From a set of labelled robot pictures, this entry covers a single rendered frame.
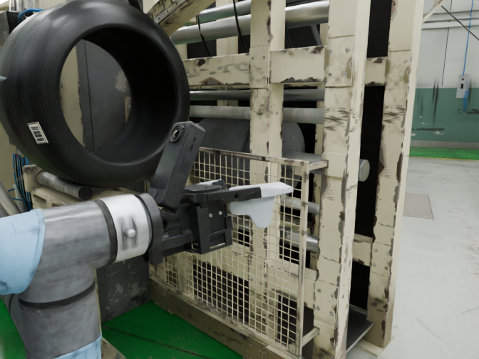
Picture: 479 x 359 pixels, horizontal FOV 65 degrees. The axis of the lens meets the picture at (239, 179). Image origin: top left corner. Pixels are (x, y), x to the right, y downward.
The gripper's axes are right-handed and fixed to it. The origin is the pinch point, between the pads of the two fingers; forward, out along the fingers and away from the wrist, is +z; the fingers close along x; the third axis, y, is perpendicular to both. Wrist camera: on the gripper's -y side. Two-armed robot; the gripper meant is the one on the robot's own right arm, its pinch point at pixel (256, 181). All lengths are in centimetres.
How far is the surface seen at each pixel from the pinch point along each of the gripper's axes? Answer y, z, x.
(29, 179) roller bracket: 1, -9, -110
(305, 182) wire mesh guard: 9, 50, -32
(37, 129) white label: -14, -14, -70
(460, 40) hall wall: -179, 930, -282
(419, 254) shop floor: 96, 243, -84
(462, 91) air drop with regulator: -64, 929, -279
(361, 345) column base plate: 99, 111, -55
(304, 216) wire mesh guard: 20, 50, -33
